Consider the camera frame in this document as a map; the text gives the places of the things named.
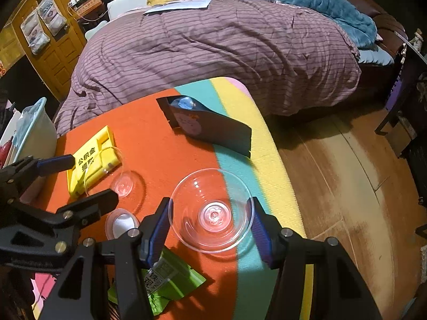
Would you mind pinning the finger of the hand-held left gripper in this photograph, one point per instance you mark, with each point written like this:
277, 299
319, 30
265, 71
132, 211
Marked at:
55, 165
93, 205

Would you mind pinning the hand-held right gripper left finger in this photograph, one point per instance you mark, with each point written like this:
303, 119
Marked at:
156, 233

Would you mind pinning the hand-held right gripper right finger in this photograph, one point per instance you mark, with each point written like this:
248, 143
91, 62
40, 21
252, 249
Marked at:
263, 236

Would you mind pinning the blue plastic basin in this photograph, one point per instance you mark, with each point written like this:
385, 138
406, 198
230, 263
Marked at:
41, 140

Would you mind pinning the small clear glass dish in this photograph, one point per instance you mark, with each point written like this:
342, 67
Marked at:
121, 185

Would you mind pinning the small round clear lid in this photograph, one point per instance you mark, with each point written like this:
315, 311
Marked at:
121, 225

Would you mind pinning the yellow plastic sign block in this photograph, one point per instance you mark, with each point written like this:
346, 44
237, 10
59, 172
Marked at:
90, 163

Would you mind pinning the clear plastic bag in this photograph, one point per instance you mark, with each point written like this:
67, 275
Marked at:
28, 123

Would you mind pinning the green foil packet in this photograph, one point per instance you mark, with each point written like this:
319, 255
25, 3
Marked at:
173, 280

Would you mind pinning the red rubber bulb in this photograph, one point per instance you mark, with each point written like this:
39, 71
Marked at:
5, 153

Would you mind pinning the black printed pouch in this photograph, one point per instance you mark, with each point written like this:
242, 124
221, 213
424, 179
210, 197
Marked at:
213, 130

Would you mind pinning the wooden door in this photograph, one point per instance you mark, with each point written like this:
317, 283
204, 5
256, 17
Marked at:
63, 60

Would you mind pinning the hanging clear storage bag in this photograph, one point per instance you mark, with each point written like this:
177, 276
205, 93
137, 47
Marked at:
51, 15
35, 35

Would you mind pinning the white shaped chair back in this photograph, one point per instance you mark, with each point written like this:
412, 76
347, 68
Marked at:
96, 30

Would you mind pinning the wooden name plate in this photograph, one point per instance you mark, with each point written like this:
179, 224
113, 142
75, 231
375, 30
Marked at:
88, 6

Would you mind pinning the dark wooden chair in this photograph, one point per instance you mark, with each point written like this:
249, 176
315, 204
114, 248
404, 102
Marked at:
400, 130

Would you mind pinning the purple striped quilt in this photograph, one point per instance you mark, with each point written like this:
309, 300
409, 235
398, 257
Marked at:
216, 56

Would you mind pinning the pale paper sheet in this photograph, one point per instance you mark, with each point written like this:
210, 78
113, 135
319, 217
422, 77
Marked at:
180, 6

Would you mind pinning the light blue pillow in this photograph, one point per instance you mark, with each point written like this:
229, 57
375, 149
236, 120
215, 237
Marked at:
377, 57

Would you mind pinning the blue fluffy blanket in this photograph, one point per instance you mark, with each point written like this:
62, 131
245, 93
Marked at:
333, 13

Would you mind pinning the dark brown sofa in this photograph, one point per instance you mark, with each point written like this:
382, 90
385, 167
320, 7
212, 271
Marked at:
367, 0

